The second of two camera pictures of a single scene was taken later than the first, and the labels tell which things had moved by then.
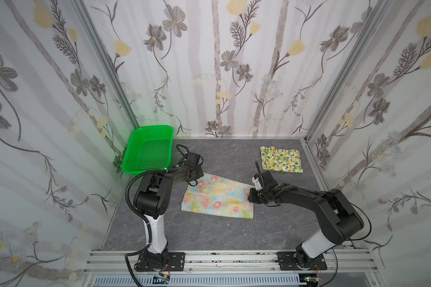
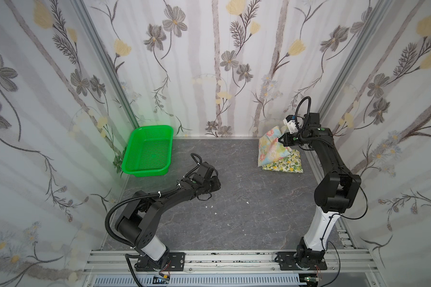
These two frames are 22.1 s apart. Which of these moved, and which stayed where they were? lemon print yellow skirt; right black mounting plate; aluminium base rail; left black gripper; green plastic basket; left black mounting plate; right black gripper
Moved: left black gripper; right black gripper
Stayed: right black mounting plate; lemon print yellow skirt; aluminium base rail; green plastic basket; left black mounting plate
